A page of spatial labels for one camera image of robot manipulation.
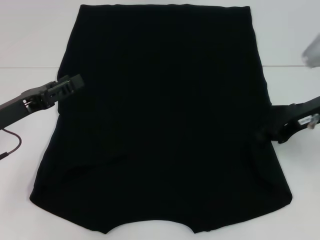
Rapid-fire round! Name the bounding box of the black t-shirt with white print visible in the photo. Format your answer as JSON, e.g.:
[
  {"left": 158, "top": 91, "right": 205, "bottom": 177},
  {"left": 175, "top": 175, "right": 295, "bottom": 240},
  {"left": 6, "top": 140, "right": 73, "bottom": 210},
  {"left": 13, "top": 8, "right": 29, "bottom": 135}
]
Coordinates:
[{"left": 29, "top": 3, "right": 294, "bottom": 228}]

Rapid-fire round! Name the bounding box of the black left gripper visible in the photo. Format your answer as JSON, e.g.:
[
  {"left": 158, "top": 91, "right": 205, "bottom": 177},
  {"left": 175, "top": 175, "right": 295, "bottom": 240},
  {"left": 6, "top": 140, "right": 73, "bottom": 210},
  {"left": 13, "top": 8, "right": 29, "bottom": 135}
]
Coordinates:
[{"left": 0, "top": 73, "right": 85, "bottom": 127}]

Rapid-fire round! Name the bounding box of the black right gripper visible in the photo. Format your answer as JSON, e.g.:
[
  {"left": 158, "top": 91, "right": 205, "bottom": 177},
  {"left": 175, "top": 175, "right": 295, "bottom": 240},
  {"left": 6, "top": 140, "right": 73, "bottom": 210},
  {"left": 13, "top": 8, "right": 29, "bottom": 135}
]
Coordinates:
[{"left": 259, "top": 96, "right": 320, "bottom": 148}]

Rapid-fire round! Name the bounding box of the left arm cable with connector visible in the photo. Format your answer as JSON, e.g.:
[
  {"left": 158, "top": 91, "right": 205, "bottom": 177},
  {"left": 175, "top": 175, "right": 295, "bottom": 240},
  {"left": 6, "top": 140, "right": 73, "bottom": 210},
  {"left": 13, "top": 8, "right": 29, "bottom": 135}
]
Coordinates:
[{"left": 0, "top": 128, "right": 23, "bottom": 161}]

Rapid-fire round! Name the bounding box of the arm cable with connector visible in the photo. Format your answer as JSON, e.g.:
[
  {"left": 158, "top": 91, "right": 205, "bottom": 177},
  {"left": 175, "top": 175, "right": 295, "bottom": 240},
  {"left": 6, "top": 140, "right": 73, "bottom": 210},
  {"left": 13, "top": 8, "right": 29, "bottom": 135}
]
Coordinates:
[
  {"left": 307, "top": 113, "right": 320, "bottom": 130},
  {"left": 0, "top": 128, "right": 23, "bottom": 161}
]

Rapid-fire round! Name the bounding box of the right arm cable with connector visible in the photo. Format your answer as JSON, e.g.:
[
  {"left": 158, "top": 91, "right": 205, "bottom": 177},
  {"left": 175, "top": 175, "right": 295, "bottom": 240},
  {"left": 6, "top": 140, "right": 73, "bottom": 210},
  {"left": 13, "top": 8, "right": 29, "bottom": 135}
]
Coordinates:
[{"left": 307, "top": 113, "right": 320, "bottom": 130}]

